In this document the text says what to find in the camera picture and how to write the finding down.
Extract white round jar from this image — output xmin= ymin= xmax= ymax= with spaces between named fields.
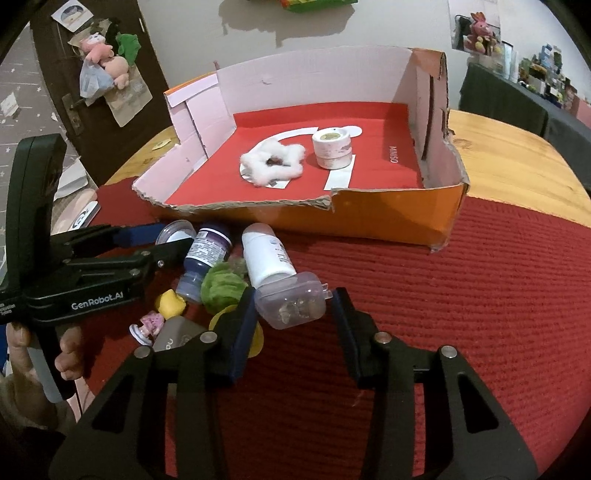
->
xmin=312 ymin=128 xmax=354 ymax=169

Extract white paper sheet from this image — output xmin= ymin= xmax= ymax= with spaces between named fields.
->
xmin=53 ymin=157 xmax=88 ymax=201

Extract pink slipper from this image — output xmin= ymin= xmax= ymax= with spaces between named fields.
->
xmin=51 ymin=189 xmax=98 ymax=232

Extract round picture sticker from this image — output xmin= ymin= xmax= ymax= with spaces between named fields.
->
xmin=51 ymin=0 xmax=97 ymax=32

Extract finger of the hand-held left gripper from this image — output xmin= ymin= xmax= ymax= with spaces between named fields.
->
xmin=60 ymin=237 xmax=195 ymax=289
xmin=48 ymin=223 xmax=161 ymax=259

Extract blue bottle with label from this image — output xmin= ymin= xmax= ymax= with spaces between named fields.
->
xmin=177 ymin=223 xmax=232 ymax=305

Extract clear plastic bag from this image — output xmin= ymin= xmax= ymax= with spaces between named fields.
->
xmin=79 ymin=60 xmax=116 ymax=99

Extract dark brown door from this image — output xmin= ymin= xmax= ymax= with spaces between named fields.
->
xmin=28 ymin=0 xmax=171 ymax=185

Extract white fluffy star scrunchie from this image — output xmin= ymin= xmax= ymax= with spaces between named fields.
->
xmin=239 ymin=138 xmax=306 ymax=188

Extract door handle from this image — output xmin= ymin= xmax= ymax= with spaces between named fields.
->
xmin=62 ymin=93 xmax=84 ymax=127

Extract person's left hand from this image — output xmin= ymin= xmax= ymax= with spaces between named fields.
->
xmin=6 ymin=322 xmax=88 ymax=385

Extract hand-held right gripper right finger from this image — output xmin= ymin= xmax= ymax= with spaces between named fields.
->
xmin=330 ymin=287 xmax=541 ymax=480

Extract clear plastic container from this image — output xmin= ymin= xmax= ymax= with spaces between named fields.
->
xmin=254 ymin=271 xmax=334 ymax=329

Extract small pink figure toy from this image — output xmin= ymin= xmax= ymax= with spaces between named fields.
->
xmin=130 ymin=311 xmax=166 ymax=346

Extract table with dark cloth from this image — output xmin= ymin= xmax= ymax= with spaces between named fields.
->
xmin=459 ymin=62 xmax=591 ymax=153

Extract clutter of small boxes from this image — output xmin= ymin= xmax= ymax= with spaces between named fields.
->
xmin=496 ymin=41 xmax=591 ymax=112

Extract orange cardboard box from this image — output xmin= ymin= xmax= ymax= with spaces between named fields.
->
xmin=131 ymin=45 xmax=471 ymax=254

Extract green yellow package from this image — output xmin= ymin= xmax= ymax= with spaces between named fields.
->
xmin=279 ymin=0 xmax=358 ymax=12

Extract red knitted mat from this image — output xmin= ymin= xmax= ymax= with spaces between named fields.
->
xmin=90 ymin=182 xmax=591 ymax=480

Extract pink rabbit plush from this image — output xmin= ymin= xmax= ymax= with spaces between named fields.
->
xmin=464 ymin=11 xmax=502 ymax=56

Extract green plush toy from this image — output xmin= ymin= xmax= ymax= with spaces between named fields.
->
xmin=115 ymin=32 xmax=141 ymax=63

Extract pink plush toy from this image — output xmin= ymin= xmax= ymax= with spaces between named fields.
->
xmin=79 ymin=33 xmax=116 ymax=64

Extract green fluffy scrunchie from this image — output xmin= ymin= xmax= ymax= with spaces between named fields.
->
xmin=201 ymin=259 xmax=250 ymax=312

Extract wall poster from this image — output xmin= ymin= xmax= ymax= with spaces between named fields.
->
xmin=448 ymin=0 xmax=502 ymax=51

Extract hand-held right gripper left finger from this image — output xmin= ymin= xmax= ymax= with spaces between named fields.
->
xmin=48 ymin=286 xmax=266 ymax=480

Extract white bottle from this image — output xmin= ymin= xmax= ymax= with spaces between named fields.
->
xmin=241 ymin=223 xmax=296 ymax=291

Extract yellow round dish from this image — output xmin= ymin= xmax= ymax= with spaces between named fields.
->
xmin=208 ymin=309 xmax=266 ymax=360

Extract yellow duck toy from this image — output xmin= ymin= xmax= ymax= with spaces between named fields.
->
xmin=154 ymin=290 xmax=188 ymax=319

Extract plush toys on door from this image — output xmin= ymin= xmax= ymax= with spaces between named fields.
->
xmin=69 ymin=18 xmax=153 ymax=127

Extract small clear jar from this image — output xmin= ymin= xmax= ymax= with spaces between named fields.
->
xmin=156 ymin=220 xmax=197 ymax=245

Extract white slipper with black print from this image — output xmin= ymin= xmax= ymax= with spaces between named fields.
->
xmin=71 ymin=202 xmax=101 ymax=230

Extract light pink plush pig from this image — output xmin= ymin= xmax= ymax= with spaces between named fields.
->
xmin=104 ymin=54 xmax=131 ymax=89

